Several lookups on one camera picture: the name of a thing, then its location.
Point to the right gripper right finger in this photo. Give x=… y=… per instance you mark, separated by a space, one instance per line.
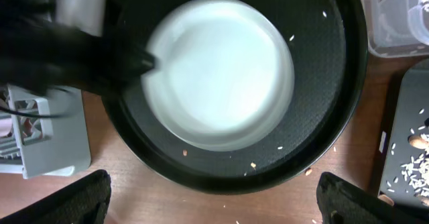
x=341 y=202

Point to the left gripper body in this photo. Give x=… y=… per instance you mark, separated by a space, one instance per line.
x=40 y=55

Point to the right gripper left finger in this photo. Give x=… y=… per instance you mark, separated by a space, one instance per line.
x=85 y=201

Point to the food scraps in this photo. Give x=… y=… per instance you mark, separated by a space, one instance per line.
x=406 y=173

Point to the grey round plate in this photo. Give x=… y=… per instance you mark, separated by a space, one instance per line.
x=224 y=75

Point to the grey plastic dishwasher rack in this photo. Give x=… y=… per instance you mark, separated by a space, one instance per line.
x=50 y=140

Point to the clear plastic waste bin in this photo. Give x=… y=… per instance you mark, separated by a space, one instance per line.
x=397 y=28

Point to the black rectangular tray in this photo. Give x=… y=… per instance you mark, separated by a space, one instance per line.
x=410 y=92

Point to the round black serving tray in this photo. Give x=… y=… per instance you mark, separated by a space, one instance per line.
x=329 y=51

